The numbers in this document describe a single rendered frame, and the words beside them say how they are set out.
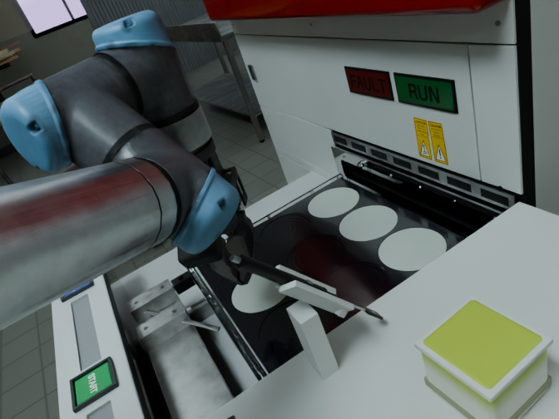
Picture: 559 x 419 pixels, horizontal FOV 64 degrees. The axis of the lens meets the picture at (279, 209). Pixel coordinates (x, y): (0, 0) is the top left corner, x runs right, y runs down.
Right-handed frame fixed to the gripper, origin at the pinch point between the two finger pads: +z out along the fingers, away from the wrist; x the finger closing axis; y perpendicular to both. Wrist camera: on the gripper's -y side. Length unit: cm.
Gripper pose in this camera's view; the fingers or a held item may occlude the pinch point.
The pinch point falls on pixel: (240, 280)
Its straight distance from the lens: 63.5
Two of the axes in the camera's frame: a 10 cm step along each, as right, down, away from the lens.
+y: 0.3, -5.4, 8.4
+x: -9.5, 2.4, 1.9
